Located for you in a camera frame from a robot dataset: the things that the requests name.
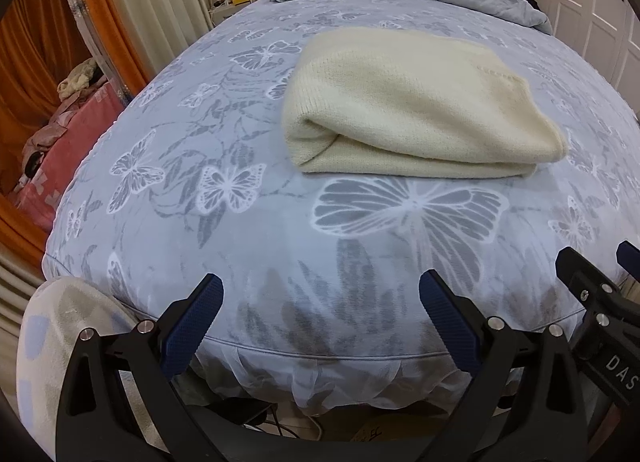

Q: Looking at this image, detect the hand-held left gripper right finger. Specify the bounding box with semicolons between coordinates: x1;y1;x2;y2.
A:
419;269;603;462

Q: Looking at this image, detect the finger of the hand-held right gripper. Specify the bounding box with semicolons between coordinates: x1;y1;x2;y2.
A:
616;240;640;271
556;244;640;343

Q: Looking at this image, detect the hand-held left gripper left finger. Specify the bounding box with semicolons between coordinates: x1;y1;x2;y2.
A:
56;273;236;462

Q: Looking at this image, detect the cream knit cardigan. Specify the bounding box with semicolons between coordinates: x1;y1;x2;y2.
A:
281;26;571;180

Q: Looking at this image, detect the bed with butterfly sheet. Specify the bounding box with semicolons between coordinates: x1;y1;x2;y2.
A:
42;0;640;415

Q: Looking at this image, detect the cardboard box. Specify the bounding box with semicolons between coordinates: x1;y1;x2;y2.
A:
320;412;451;445

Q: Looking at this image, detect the beige ribbed curtain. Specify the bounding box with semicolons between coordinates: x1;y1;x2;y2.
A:
0;242;51;325

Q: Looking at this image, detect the pink blanket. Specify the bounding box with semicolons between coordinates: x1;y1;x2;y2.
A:
7;81;127;234

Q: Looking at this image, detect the white wardrobe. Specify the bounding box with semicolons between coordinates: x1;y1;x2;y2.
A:
529;0;640;110

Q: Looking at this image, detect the cream cloth pile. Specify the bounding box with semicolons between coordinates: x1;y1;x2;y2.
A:
56;58;107;104

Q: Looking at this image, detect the orange curtain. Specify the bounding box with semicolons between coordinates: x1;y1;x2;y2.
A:
0;0;153;248

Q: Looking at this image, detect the beige nightstand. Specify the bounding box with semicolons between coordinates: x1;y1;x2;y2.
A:
209;0;262;34

